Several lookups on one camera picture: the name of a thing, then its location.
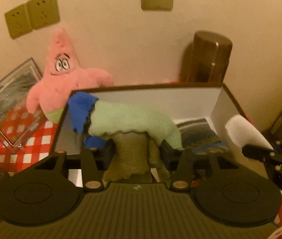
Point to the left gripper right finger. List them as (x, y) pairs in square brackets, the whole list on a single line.
[(179, 162)]

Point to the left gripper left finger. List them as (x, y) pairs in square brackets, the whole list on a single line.
[(94, 162)]

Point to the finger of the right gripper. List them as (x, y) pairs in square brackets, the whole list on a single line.
[(257, 153)]

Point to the striped knitted sock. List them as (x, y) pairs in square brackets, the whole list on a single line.
[(197, 136)]

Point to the white tissue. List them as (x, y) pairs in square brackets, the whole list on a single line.
[(242, 132)]

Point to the green grey microfibre cloth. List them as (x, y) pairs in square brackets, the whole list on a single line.
[(137, 132)]

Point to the brown cardboard box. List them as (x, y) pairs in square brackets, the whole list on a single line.
[(183, 102)]

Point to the red white checkered tablecloth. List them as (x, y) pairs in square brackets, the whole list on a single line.
[(37, 146)]

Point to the pink starfish plush toy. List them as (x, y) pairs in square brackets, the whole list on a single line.
[(62, 75)]

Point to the brown metal thermos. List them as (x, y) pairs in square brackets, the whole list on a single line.
[(206, 58)]

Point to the framed picture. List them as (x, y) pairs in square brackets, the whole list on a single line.
[(14, 89)]

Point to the double wall socket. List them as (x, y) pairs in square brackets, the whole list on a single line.
[(32, 15)]

